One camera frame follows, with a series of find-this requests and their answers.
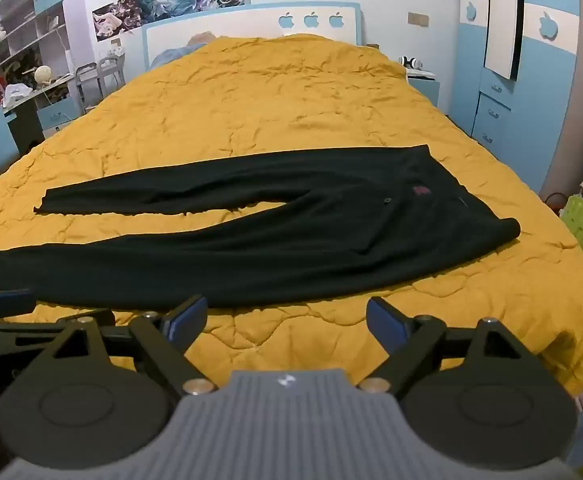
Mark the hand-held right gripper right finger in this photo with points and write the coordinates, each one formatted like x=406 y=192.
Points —
x=385 y=321

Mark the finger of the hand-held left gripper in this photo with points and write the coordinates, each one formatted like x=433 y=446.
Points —
x=1 y=341
x=6 y=303

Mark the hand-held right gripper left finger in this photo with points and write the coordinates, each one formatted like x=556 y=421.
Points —
x=190 y=317

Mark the black pants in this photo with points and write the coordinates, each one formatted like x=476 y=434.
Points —
x=271 y=260

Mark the blue and white desk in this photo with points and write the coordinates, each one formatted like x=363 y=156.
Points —
x=51 y=110

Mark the white cloth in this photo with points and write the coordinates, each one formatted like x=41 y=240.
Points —
x=18 y=92

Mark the cream globe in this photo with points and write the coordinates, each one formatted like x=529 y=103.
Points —
x=44 y=75

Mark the yellow quilt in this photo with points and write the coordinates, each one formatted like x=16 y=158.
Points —
x=271 y=100

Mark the blue nightstand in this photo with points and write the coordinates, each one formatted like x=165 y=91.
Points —
x=424 y=91

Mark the grey chair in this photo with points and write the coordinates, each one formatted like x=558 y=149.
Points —
x=111 y=72
x=86 y=82

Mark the blue and white wardrobe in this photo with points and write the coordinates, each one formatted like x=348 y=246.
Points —
x=501 y=110

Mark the white headphones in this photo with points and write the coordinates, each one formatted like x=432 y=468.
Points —
x=411 y=62

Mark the blue pillow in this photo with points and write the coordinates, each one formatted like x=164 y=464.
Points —
x=176 y=52

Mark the blue and white headboard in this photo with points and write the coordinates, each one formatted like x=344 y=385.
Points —
x=251 y=22

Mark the wardrobe mirror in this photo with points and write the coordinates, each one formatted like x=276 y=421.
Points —
x=504 y=15

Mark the brown wall plate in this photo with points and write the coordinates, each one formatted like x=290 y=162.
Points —
x=418 y=19

